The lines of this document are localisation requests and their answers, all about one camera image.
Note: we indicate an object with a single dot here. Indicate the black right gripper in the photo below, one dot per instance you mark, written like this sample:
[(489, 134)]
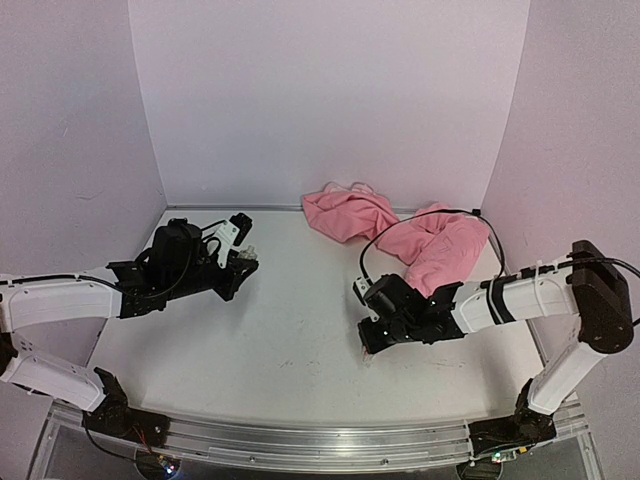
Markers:
[(376, 333)]

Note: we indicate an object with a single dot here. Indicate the mannequin hand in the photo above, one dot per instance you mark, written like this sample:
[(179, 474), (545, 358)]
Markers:
[(367, 357)]

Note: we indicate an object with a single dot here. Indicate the aluminium front rail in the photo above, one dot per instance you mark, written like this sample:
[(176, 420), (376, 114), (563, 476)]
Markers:
[(330, 449)]

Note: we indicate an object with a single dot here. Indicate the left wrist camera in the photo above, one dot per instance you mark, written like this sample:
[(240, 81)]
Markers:
[(230, 235)]

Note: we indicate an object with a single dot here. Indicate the clear nail polish bottle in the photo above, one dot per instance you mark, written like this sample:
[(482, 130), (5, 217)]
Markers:
[(248, 253)]

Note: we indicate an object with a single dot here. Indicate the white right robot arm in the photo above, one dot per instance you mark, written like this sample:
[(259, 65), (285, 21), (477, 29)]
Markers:
[(585, 285)]

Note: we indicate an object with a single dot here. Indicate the pink sweatshirt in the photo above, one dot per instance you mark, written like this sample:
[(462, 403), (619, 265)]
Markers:
[(437, 248)]

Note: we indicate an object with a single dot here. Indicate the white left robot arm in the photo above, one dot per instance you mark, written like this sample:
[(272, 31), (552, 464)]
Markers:
[(46, 320)]

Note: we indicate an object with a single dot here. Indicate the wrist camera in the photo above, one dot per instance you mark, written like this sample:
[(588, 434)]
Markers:
[(230, 235), (360, 287)]

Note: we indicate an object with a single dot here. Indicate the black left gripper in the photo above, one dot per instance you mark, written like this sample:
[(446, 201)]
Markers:
[(236, 276)]

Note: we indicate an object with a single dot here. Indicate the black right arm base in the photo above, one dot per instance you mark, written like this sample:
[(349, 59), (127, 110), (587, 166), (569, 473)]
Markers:
[(523, 429)]

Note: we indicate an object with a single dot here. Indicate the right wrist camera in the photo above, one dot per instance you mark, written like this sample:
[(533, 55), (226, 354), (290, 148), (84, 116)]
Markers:
[(360, 287)]

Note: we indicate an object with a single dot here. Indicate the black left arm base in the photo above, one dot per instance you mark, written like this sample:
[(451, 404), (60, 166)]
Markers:
[(114, 416)]

